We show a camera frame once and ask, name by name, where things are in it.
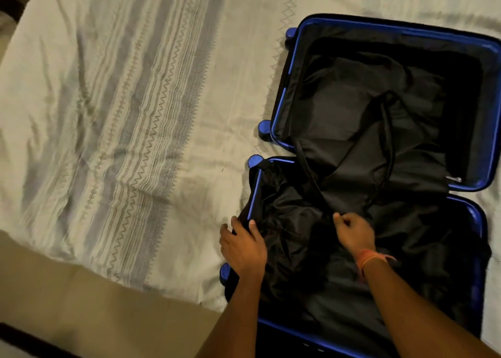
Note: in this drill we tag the person's left forearm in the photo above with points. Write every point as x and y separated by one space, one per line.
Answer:
235 318

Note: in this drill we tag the person's left hand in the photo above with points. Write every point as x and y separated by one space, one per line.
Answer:
244 252

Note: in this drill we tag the person's left thumb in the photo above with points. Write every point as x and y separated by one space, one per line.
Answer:
255 230

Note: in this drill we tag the blue hard-shell suitcase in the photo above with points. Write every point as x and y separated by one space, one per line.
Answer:
491 107

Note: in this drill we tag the beige mattress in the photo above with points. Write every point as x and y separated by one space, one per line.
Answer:
98 310

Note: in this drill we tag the black fabric suitcase divider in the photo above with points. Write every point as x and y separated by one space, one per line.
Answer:
352 166

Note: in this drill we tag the white grey-striped bedspread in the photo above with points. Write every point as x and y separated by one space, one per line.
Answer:
137 115

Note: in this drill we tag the person's right forearm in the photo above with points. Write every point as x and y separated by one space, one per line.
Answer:
411 314

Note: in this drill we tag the person's right fingers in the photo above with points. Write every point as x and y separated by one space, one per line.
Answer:
342 220

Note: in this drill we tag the dark bed frame edge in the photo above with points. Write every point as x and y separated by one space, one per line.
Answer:
27 342

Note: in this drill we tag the person's right hand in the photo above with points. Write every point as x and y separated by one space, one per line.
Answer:
356 234

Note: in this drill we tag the orange wrist thread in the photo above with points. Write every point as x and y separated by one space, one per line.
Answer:
368 257

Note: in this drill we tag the silver zipper pull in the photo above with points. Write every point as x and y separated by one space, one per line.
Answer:
454 179

